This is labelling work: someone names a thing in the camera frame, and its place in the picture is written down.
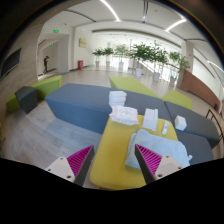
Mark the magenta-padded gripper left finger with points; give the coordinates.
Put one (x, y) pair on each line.
(63, 168)

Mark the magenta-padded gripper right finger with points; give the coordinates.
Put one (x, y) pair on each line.
(165, 166)

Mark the light blue towel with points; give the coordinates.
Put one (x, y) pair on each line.
(160, 143)

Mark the small white tube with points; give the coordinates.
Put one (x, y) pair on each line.
(165, 128)

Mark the small white cube box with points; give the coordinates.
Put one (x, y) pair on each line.
(180, 123)

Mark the tall white cardboard box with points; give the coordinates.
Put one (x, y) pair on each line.
(150, 119)

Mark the white wet wipes pack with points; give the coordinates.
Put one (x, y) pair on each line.
(125, 115)

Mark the lime green upholstered seat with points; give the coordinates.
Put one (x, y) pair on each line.
(176, 98)
(130, 85)
(48, 85)

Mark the wooden bench with black legs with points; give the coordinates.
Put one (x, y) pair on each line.
(216, 115)

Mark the dark grey cube seat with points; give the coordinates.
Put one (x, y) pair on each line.
(26, 98)

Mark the red bin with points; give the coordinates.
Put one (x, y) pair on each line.
(80, 65)

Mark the person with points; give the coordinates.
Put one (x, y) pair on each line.
(45, 64)

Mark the row of potted plants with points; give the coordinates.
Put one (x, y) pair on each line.
(143, 53)

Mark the green exit sign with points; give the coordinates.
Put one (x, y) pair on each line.
(56, 31)

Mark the ceiling light strips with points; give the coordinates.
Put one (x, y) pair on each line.
(111, 11)

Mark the dark wall screen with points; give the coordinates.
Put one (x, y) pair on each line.
(10, 62)

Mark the yellow wall picture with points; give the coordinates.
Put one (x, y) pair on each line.
(82, 42)

